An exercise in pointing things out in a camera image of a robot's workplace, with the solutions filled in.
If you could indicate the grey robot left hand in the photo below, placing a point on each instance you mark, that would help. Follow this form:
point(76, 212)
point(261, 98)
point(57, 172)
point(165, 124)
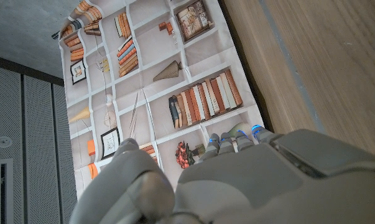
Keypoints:
point(252, 186)

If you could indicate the printed bookshelf backdrop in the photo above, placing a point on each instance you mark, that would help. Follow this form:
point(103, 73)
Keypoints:
point(162, 46)

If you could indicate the dark perforated cabinet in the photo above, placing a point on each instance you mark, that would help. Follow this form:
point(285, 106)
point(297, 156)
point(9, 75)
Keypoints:
point(35, 140)

